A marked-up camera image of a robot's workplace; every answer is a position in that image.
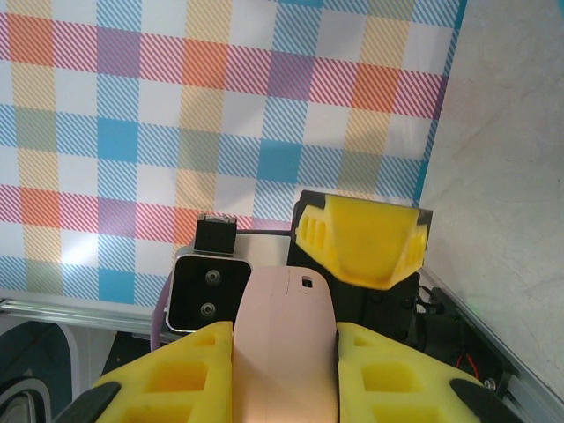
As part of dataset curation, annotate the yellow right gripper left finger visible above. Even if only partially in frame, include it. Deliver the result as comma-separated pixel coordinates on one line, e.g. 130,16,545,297
55,320,235,423

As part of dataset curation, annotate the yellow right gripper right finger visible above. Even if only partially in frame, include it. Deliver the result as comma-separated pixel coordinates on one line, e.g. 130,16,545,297
336,321,539,423

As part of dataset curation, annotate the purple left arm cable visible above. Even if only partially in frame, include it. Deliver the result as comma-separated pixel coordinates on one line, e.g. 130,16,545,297
151,281,174,350

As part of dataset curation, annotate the aluminium side rail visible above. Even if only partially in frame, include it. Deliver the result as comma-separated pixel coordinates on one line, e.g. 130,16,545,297
0,298,178,344

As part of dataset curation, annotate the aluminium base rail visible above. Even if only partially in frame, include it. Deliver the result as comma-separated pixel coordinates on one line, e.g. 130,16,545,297
418,267,564,423

